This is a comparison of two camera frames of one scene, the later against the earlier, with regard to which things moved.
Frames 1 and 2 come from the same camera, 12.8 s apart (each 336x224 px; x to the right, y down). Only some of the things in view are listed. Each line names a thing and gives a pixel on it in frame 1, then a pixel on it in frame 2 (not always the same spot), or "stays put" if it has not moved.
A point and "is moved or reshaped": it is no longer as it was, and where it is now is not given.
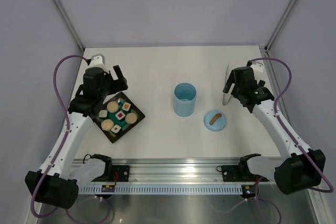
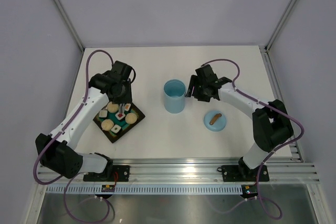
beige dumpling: x=130 y=118 stays put
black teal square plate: x=117 y=116 stays put
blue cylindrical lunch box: x=184 y=99 is moved or reshaped
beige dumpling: x=112 y=106 stays put
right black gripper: x=231 y=80 → x=204 y=98
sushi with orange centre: x=126 y=106 stays put
